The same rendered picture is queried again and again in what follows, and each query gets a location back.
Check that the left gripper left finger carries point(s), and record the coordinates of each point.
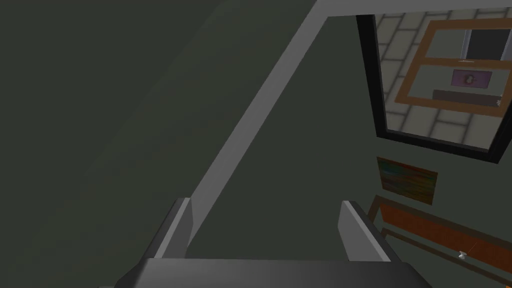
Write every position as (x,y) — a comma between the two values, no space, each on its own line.
(174,232)

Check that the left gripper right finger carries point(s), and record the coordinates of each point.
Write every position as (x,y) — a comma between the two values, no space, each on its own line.
(362,236)

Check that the orange wooden door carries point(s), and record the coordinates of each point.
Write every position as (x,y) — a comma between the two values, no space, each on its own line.
(444,236)

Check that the white door knob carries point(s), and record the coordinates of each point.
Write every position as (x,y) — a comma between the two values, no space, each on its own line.
(461,255)

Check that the black framed window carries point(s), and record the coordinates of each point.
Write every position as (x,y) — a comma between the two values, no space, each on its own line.
(436,80)

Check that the green and brown wall picture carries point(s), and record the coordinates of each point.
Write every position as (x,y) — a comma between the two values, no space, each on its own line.
(408,180)

